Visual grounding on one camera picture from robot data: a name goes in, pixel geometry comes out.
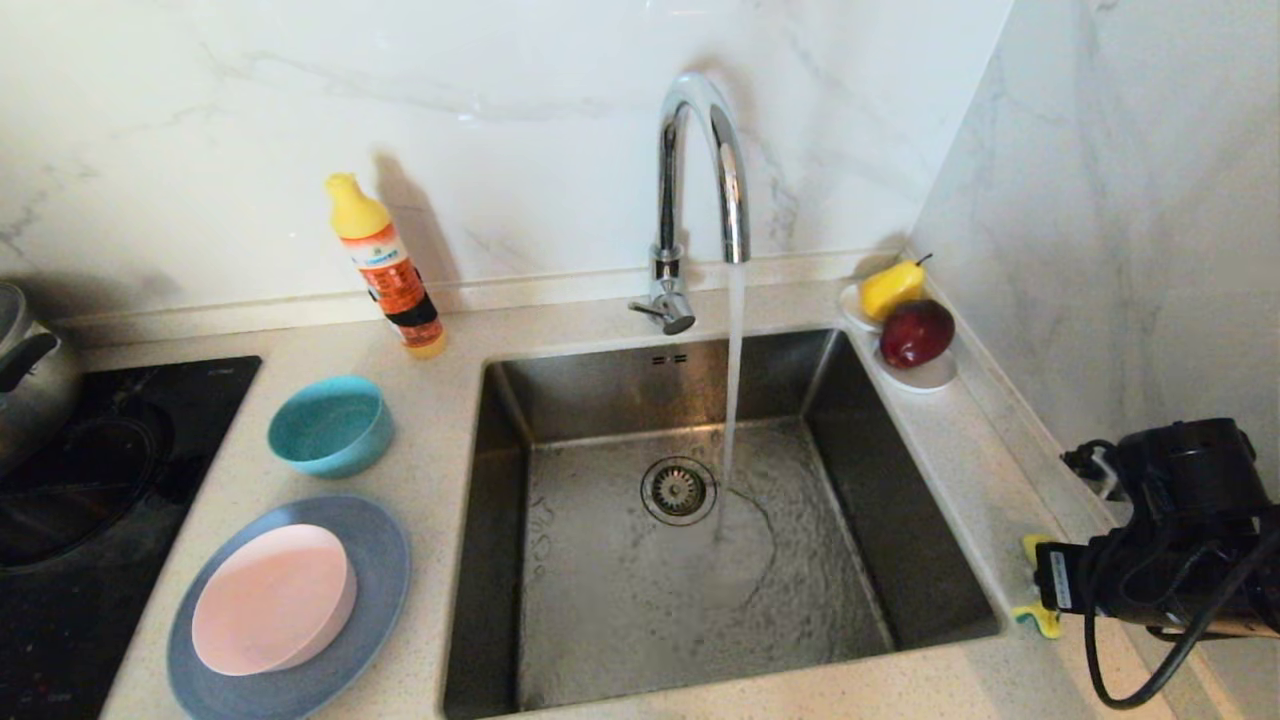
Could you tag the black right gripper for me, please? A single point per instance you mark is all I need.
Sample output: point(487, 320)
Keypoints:
point(1150, 580)

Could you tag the yellow green sponge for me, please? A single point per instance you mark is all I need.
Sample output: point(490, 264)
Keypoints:
point(1040, 622)

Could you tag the yellow orange detergent bottle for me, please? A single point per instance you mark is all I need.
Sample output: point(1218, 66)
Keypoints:
point(395, 280)

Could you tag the teal bowl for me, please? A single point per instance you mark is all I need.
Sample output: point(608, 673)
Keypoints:
point(330, 430)

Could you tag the stainless steel sink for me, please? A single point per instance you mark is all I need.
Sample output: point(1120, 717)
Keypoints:
point(600, 620)

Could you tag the small white dish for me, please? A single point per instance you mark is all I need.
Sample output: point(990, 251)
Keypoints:
point(930, 376)
point(850, 308)

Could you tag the dark red apple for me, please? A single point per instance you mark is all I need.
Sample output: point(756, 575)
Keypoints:
point(915, 335)

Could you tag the yellow pear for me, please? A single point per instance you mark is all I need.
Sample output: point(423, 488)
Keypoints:
point(888, 290)

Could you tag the round metal drain strainer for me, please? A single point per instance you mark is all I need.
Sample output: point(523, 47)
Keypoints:
point(678, 491)

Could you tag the chrome gooseneck faucet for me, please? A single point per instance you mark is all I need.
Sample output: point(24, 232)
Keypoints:
point(668, 180)

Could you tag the blue-grey plate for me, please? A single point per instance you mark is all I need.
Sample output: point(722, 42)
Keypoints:
point(385, 560)

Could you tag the pink bowl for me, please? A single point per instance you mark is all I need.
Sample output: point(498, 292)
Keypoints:
point(270, 600)

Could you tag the black induction cooktop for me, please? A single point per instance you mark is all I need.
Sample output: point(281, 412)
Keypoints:
point(60, 620)

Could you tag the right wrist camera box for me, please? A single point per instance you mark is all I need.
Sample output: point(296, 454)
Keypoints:
point(1092, 468)

